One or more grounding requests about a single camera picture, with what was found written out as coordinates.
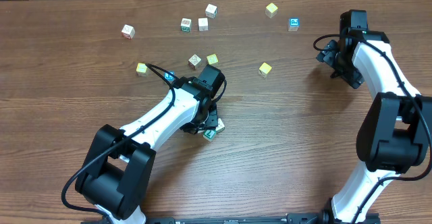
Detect yellow block lower right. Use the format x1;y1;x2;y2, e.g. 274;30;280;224
259;62;272;78

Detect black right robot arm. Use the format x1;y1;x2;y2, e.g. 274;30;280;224
310;9;431;223

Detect green top block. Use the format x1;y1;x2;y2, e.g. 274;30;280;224
202;130;217;142

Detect blue block left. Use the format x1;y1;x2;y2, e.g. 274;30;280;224
165;71;176;82

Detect blue block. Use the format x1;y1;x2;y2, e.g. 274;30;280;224
288;18;300;32
165;71;176;82

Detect white block red side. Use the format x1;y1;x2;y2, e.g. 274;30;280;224
121;24;136;39

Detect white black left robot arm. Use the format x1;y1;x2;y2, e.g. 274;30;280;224
71;65;227;223

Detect white block red sides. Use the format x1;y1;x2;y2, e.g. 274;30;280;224
188;54;202;69

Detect yellow top block centre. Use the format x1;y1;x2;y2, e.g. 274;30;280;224
207;54;219;65

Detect yellow framed block left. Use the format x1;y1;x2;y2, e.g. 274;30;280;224
136;63;149;76

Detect yellow block top right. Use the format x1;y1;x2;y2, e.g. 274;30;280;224
265;3;278;18

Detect green sided block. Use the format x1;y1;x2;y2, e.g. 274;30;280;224
180;18;192;32

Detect white block top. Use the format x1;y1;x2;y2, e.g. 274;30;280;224
205;4;217;19

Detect blue top block right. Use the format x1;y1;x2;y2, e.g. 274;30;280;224
288;18;300;32

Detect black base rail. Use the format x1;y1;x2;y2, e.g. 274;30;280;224
144;213;342;224

